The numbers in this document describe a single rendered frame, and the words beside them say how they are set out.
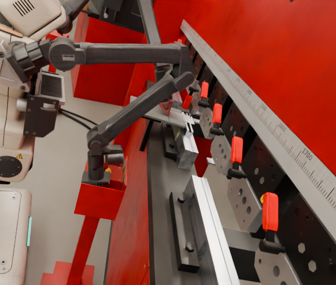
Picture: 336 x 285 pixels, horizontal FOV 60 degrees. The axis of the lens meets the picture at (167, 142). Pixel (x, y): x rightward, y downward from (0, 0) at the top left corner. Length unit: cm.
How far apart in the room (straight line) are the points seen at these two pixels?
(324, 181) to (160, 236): 55
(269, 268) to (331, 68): 35
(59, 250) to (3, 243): 43
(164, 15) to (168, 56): 118
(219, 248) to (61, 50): 68
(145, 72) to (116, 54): 128
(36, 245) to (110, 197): 90
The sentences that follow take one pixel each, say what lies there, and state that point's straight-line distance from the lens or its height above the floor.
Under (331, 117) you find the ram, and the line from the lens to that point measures 52.
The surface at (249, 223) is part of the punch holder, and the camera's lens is 63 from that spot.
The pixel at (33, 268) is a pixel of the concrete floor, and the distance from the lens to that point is 185.
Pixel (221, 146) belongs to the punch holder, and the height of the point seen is 118.
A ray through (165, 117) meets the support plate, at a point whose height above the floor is 100.
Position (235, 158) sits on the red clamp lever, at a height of 123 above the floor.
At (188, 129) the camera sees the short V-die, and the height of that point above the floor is 99.
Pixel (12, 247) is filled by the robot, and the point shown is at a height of 28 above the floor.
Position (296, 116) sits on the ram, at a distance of 58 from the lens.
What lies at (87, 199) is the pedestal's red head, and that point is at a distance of 114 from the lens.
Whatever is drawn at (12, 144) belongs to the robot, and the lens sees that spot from 121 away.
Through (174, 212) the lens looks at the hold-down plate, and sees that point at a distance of 96.
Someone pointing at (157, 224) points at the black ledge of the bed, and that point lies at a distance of 93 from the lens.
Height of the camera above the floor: 150
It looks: 27 degrees down
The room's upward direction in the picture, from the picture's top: 22 degrees clockwise
